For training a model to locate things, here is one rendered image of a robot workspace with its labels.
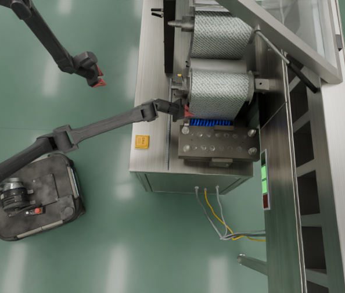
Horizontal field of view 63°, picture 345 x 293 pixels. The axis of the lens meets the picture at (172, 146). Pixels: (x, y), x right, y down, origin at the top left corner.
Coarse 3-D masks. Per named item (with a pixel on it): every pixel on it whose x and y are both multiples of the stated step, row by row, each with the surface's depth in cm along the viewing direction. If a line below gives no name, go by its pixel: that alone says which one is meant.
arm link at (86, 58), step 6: (84, 54) 123; (90, 54) 125; (72, 60) 126; (78, 60) 124; (84, 60) 124; (90, 60) 125; (96, 60) 128; (66, 66) 121; (84, 66) 126; (90, 66) 128; (66, 72) 124; (72, 72) 125
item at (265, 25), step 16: (224, 0) 52; (240, 0) 52; (240, 16) 56; (256, 16) 55; (272, 16) 59; (256, 32) 58; (272, 32) 59; (288, 32) 62; (272, 48) 62; (288, 48) 64; (304, 48) 66; (336, 48) 79; (288, 64) 68; (304, 64) 70; (320, 64) 70; (336, 64) 77; (304, 80) 74; (336, 80) 77
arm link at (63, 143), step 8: (40, 136) 118; (48, 136) 114; (56, 136) 113; (64, 136) 114; (32, 144) 113; (40, 144) 111; (48, 144) 114; (56, 144) 115; (64, 144) 115; (24, 152) 104; (32, 152) 106; (40, 152) 110; (48, 152) 115; (8, 160) 99; (16, 160) 100; (24, 160) 103; (32, 160) 106; (0, 168) 94; (8, 168) 96; (16, 168) 99; (0, 176) 93; (8, 176) 96
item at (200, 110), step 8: (192, 104) 126; (200, 104) 125; (208, 104) 125; (216, 104) 125; (192, 112) 134; (200, 112) 134; (208, 112) 134; (216, 112) 133; (224, 112) 133; (232, 112) 133; (224, 120) 143; (232, 120) 142
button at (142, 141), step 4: (136, 136) 150; (140, 136) 150; (144, 136) 150; (148, 136) 150; (136, 140) 149; (140, 140) 149; (144, 140) 149; (148, 140) 149; (136, 144) 148; (140, 144) 148; (144, 144) 148; (148, 144) 150; (144, 148) 150
